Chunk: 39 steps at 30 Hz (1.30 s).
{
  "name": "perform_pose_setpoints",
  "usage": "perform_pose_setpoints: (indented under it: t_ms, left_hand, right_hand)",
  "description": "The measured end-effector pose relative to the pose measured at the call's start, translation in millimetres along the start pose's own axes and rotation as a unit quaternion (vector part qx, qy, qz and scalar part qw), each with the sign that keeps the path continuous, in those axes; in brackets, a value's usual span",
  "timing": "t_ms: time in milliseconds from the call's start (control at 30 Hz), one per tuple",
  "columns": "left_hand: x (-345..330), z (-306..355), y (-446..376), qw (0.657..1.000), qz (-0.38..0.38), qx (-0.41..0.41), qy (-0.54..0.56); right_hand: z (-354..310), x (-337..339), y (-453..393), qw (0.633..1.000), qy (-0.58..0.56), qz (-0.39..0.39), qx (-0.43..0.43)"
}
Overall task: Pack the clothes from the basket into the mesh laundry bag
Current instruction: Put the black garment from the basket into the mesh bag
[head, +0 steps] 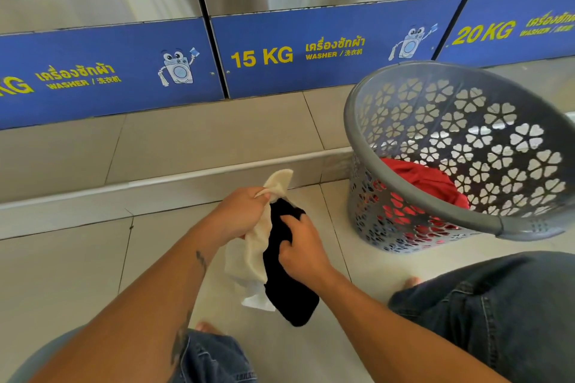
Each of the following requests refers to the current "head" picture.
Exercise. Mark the person's right hand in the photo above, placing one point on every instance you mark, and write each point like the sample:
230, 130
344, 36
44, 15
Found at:
305, 257

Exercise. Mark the person's left hand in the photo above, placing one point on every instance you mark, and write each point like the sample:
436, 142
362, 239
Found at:
242, 216

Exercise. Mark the white mesh laundry bag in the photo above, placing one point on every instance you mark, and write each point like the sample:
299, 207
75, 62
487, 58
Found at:
251, 252

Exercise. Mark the black garment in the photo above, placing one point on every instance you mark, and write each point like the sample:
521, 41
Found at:
287, 302

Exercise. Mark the red garment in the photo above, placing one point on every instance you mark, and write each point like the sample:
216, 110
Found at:
422, 180

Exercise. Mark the grey plastic laundry basket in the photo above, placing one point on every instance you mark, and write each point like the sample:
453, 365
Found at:
530, 228

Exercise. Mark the person's blue denim shorts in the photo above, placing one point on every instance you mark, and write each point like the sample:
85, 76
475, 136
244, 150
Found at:
494, 315

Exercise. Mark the person's left forearm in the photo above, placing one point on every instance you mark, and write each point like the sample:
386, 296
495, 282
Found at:
135, 320

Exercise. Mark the person's right foot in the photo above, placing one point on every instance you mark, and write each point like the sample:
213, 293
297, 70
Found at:
411, 282

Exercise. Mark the person's right forearm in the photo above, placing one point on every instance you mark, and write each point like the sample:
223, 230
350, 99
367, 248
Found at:
404, 342

